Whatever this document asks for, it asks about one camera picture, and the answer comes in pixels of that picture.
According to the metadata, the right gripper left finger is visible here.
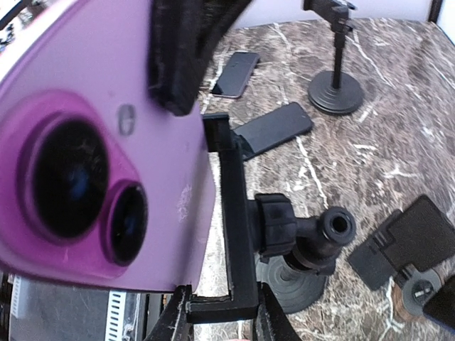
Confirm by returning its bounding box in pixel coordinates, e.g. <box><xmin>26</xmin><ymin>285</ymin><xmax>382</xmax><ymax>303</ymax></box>
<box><xmin>144</xmin><ymin>286</ymin><xmax>193</xmax><ymax>341</ymax></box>

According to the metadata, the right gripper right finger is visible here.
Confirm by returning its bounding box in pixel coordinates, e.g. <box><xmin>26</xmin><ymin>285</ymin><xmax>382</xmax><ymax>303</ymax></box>
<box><xmin>252</xmin><ymin>282</ymin><xmax>301</xmax><ymax>341</ymax></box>

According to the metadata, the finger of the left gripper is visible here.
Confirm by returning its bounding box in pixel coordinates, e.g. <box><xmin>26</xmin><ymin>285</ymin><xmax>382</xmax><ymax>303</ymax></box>
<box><xmin>147</xmin><ymin>0</ymin><xmax>251</xmax><ymax>117</ymax></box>

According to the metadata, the pole phone stand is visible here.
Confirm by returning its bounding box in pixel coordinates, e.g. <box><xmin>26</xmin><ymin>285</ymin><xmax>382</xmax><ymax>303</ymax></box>
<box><xmin>303</xmin><ymin>0</ymin><xmax>364</xmax><ymax>117</ymax></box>
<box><xmin>186</xmin><ymin>113</ymin><xmax>356</xmax><ymax>324</ymax></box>

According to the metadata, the purple phone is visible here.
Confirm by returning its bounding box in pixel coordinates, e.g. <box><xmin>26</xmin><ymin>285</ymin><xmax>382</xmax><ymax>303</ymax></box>
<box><xmin>1</xmin><ymin>1</ymin><xmax>215</xmax><ymax>292</ymax></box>

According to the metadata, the black phone left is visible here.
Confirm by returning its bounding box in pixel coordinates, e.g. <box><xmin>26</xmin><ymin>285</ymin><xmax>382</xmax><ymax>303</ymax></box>
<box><xmin>210</xmin><ymin>52</ymin><xmax>260</xmax><ymax>99</ymax></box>

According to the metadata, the black phone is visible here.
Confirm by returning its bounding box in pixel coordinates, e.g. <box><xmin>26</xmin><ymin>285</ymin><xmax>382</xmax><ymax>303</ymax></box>
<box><xmin>234</xmin><ymin>102</ymin><xmax>314</xmax><ymax>161</ymax></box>
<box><xmin>210</xmin><ymin>52</ymin><xmax>260</xmax><ymax>99</ymax></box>

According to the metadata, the black phone centre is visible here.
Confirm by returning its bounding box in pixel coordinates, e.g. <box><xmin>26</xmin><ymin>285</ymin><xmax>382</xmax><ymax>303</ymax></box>
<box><xmin>234</xmin><ymin>102</ymin><xmax>314</xmax><ymax>161</ymax></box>

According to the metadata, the black folding phone stand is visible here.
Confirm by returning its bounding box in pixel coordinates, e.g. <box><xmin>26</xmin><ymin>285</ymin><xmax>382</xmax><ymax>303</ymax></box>
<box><xmin>348</xmin><ymin>195</ymin><xmax>454</xmax><ymax>291</ymax></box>

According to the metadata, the white cable duct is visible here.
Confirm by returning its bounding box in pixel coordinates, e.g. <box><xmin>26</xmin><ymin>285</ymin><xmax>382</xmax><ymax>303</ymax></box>
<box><xmin>9</xmin><ymin>276</ymin><xmax>126</xmax><ymax>341</ymax></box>

